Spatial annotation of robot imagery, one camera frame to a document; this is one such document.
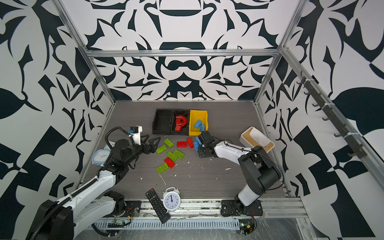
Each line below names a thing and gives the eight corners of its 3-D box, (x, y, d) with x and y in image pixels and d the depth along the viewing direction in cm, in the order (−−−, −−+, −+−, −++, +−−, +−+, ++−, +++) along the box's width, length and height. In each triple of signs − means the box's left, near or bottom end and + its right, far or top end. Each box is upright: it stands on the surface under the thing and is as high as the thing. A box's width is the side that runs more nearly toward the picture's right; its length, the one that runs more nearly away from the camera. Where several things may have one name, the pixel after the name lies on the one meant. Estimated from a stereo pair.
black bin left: (154, 138, 105) (150, 129, 97) (159, 113, 120) (156, 103, 111) (171, 138, 105) (170, 129, 97) (174, 113, 120) (173, 103, 111)
